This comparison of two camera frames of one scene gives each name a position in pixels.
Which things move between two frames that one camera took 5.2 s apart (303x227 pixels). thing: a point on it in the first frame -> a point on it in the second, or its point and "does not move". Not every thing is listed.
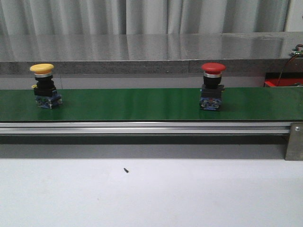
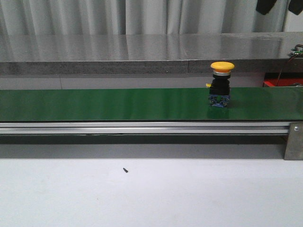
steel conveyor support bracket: (294, 150) does not move
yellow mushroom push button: (46, 94) -> (219, 92)
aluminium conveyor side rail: (145, 128) does not move
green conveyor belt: (86, 105) does not move
